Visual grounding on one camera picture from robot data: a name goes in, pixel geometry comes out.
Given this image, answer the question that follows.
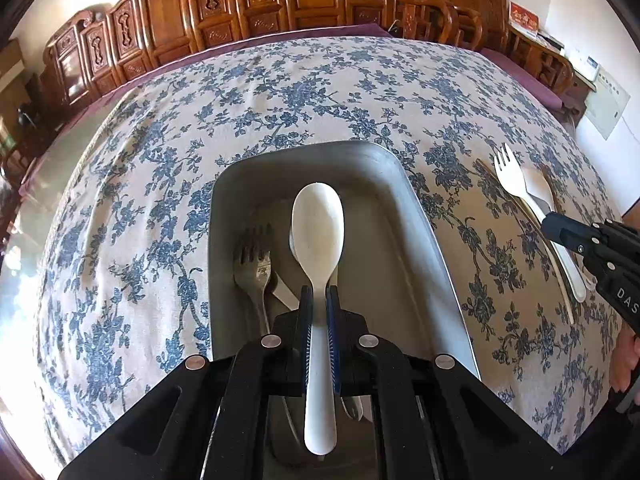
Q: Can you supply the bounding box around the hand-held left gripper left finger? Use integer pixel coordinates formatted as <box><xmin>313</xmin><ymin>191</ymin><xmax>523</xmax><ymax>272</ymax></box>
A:
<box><xmin>59</xmin><ymin>285</ymin><xmax>316</xmax><ymax>480</ymax></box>

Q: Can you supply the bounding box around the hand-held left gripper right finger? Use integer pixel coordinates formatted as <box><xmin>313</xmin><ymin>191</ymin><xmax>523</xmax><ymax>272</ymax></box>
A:
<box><xmin>327</xmin><ymin>285</ymin><xmax>581</xmax><ymax>480</ymax></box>

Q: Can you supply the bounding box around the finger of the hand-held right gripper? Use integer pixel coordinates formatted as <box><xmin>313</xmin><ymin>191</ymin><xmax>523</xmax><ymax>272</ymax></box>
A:
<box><xmin>600</xmin><ymin>219</ymin><xmax>640</xmax><ymax>261</ymax></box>
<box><xmin>542</xmin><ymin>211</ymin><xmax>613</xmax><ymax>281</ymax></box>

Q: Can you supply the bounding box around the white plastic utensil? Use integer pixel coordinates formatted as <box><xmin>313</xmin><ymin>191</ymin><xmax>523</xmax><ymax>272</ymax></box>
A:
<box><xmin>270</xmin><ymin>272</ymin><xmax>302</xmax><ymax>312</ymax></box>

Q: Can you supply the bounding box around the white plastic spoon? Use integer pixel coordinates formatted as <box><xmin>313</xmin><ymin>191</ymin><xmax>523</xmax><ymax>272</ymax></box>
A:
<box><xmin>291</xmin><ymin>181</ymin><xmax>345</xmax><ymax>456</ymax></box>
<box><xmin>522</xmin><ymin>180</ymin><xmax>587</xmax><ymax>303</ymax></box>
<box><xmin>288</xmin><ymin>225</ymin><xmax>301</xmax><ymax>273</ymax></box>

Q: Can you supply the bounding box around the metal fork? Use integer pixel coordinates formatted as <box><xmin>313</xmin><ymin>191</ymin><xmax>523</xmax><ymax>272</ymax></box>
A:
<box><xmin>232</xmin><ymin>224</ymin><xmax>275</xmax><ymax>336</ymax></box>

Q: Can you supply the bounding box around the metal spoon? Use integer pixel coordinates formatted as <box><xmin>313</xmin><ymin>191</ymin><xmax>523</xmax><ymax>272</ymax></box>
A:
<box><xmin>341</xmin><ymin>394</ymin><xmax>364</xmax><ymax>422</ymax></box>

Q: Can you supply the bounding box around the grey plastic tray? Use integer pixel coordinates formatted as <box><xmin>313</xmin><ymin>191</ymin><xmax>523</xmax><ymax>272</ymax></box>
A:
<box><xmin>209</xmin><ymin>140</ymin><xmax>482</xmax><ymax>467</ymax></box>

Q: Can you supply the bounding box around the person's right hand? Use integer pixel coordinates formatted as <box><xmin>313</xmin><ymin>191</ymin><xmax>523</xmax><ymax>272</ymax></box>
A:
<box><xmin>609</xmin><ymin>330</ymin><xmax>640</xmax><ymax>397</ymax></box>

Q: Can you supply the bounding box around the wooden chopstick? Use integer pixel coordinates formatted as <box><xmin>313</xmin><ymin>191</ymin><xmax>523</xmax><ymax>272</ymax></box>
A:
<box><xmin>476</xmin><ymin>158</ymin><xmax>576</xmax><ymax>326</ymax></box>

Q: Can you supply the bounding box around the white plastic fork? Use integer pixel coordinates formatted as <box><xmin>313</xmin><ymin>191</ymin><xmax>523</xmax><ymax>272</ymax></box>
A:
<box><xmin>493</xmin><ymin>142</ymin><xmax>546</xmax><ymax>216</ymax></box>

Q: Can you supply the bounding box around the wooden side table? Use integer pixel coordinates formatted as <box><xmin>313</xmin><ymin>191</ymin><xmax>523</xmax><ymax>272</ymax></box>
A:
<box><xmin>560</xmin><ymin>60</ymin><xmax>598</xmax><ymax>126</ymax></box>

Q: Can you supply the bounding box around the purple armchair cushion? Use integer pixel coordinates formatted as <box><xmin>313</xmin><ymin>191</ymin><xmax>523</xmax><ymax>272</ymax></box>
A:
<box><xmin>480</xmin><ymin>47</ymin><xmax>566</xmax><ymax>111</ymax></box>

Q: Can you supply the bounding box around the white device box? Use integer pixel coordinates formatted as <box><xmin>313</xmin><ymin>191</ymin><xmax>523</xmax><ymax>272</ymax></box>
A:
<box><xmin>570</xmin><ymin>50</ymin><xmax>603</xmax><ymax>81</ymax></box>

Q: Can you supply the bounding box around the blue floral tablecloth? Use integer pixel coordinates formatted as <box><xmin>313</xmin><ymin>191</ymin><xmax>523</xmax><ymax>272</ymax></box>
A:
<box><xmin>37</xmin><ymin>35</ymin><xmax>626</xmax><ymax>466</ymax></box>

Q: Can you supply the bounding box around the red gift box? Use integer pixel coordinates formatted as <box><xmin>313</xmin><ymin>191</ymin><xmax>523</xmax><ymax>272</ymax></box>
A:
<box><xmin>507</xmin><ymin>1</ymin><xmax>541</xmax><ymax>37</ymax></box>

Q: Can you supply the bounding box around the long carved wooden sofa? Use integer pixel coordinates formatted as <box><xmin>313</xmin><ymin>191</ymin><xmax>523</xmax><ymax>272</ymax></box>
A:
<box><xmin>39</xmin><ymin>0</ymin><xmax>396</xmax><ymax>111</ymax></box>

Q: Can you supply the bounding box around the wooden dining chair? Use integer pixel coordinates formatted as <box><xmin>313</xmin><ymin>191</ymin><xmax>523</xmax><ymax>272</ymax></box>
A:
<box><xmin>0</xmin><ymin>125</ymin><xmax>56</xmax><ymax>176</ymax></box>

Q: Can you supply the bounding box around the grey wall electrical panel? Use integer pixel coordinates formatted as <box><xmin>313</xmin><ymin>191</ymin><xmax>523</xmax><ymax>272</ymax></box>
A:
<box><xmin>584</xmin><ymin>66</ymin><xmax>632</xmax><ymax>141</ymax></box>

